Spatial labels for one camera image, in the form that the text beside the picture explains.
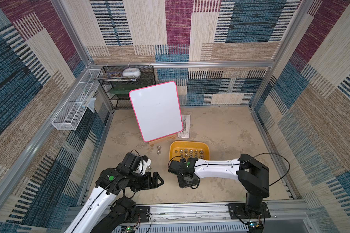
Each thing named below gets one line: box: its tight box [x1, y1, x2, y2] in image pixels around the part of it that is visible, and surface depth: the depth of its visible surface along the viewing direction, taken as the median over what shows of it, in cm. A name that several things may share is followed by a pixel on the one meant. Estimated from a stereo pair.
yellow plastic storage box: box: [169, 140, 210, 162], surface depth 96 cm
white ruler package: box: [177, 114, 191, 139], surface depth 109 cm
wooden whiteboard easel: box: [148, 133, 178, 147], surface depth 98 cm
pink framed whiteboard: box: [128, 81, 184, 143], surface depth 89 cm
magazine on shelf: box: [93, 72, 138, 82], surface depth 82 cm
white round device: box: [122, 67, 141, 79], surface depth 91 cm
